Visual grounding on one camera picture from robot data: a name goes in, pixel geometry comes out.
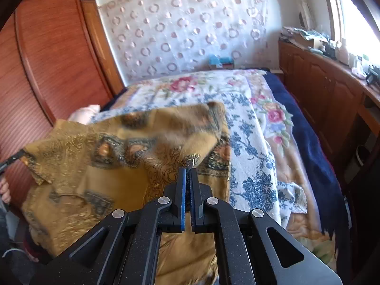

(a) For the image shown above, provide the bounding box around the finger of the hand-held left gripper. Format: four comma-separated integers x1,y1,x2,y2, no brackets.
0,150,27,170

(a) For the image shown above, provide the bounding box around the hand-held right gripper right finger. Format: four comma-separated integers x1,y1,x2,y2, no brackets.
188,169,342,285

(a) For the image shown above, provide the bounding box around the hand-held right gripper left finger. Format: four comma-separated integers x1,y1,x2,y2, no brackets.
30,168,187,285

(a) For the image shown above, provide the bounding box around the golden patterned shirt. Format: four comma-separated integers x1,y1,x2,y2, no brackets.
21,101,232,285

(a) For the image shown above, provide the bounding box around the person's left hand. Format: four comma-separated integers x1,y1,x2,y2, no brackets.
0,176,12,204

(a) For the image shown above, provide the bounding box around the blue floral white sheet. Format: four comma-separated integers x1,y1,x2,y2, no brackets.
92,90,308,229

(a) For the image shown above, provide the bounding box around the pale pink cloth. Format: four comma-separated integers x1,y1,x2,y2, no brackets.
68,104,101,125

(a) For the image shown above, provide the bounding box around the brown wooden slatted wardrobe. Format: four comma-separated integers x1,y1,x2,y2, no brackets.
0,0,125,214

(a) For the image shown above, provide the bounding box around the pink floral blanket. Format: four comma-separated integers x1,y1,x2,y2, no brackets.
113,69,337,265

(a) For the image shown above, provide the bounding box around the navy blue blanket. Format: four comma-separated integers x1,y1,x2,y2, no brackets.
263,70,354,285

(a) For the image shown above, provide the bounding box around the long wooden cabinet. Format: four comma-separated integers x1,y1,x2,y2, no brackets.
277,37,380,185

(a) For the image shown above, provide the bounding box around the stack of folded cloths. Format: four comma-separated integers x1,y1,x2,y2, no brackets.
280,27,297,40

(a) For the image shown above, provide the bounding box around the open cardboard box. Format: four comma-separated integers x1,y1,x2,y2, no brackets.
292,33,317,48

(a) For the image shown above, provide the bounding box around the teal patterned cloth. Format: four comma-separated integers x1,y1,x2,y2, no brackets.
297,29,327,40

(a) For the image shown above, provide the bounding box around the white bottle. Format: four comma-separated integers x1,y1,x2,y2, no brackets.
338,38,351,64

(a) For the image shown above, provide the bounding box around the black handheld device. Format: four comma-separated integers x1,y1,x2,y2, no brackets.
365,65,380,85

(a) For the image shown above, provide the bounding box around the beige window curtain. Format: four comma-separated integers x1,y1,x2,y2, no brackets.
289,0,315,30

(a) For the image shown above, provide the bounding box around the wooden framed window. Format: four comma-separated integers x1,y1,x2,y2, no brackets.
321,0,380,51

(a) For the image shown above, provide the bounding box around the sheer circle-patterned wall curtain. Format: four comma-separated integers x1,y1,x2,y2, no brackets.
98,0,269,82

